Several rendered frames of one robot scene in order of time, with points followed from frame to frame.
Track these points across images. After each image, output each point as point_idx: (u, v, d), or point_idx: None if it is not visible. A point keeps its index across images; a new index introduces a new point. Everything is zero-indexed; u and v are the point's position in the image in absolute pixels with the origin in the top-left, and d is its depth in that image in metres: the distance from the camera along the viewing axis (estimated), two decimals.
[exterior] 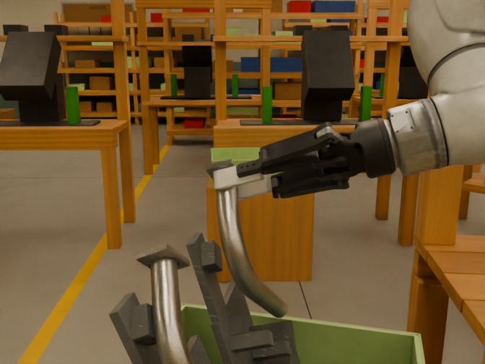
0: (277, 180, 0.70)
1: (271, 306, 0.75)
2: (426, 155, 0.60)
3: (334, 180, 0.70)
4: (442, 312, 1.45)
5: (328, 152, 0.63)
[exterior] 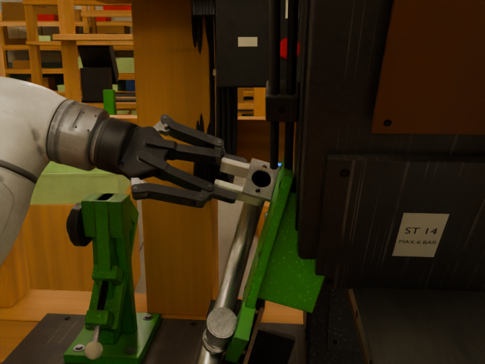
0: (206, 186, 0.68)
1: None
2: None
3: (147, 188, 0.67)
4: None
5: None
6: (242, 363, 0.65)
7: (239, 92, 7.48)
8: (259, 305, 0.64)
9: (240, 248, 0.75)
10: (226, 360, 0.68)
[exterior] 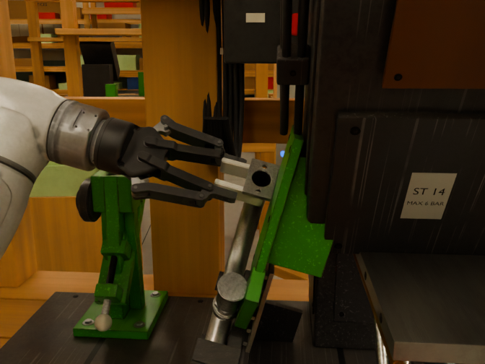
0: (207, 185, 0.68)
1: None
2: None
3: (147, 188, 0.67)
4: None
5: None
6: (251, 329, 0.66)
7: None
8: (268, 271, 0.65)
9: (239, 248, 0.75)
10: (236, 328, 0.69)
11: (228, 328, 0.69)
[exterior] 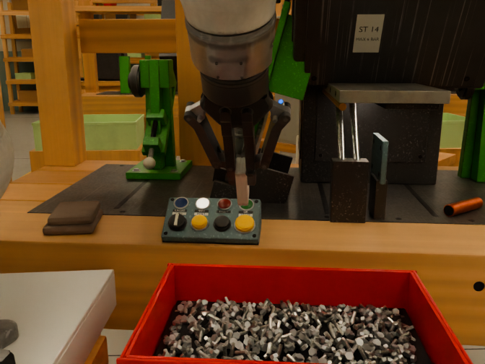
0: (234, 162, 0.65)
1: None
2: None
3: (202, 115, 0.60)
4: None
5: None
6: (256, 144, 0.98)
7: None
8: None
9: None
10: None
11: (240, 150, 1.01)
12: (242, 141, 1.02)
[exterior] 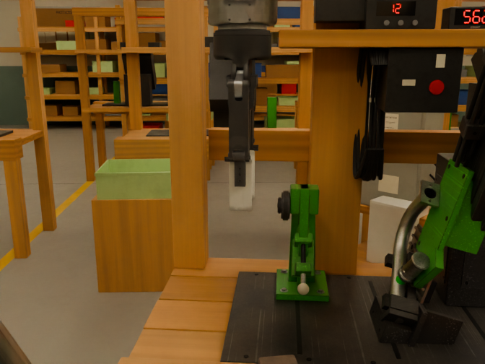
0: None
1: (392, 282, 1.10)
2: None
3: None
4: None
5: None
6: (424, 289, 1.04)
7: (264, 95, 7.87)
8: None
9: (403, 238, 1.13)
10: (410, 289, 1.07)
11: (405, 289, 1.07)
12: None
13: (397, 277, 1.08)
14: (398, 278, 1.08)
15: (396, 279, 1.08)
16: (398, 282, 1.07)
